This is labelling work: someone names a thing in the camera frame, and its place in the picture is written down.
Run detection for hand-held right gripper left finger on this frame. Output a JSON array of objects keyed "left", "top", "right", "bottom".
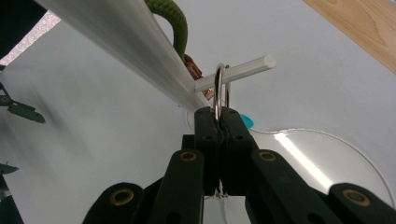
[{"left": 148, "top": 106, "right": 223, "bottom": 224}]

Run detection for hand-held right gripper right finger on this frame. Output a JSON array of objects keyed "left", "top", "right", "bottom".
[{"left": 219, "top": 106, "right": 344, "bottom": 224}]

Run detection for key ring blue yellow tags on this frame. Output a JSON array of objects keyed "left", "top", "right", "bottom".
[{"left": 212, "top": 63, "right": 255, "bottom": 130}]

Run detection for green rope keychain brown clip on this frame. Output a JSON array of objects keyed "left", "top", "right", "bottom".
[{"left": 144, "top": 0, "right": 217, "bottom": 101}]

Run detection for white key stand with pegs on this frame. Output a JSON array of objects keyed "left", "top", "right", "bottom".
[{"left": 34, "top": 0, "right": 394, "bottom": 224}]

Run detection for black curtain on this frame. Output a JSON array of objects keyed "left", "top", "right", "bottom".
[{"left": 0, "top": 0, "right": 49, "bottom": 60}]

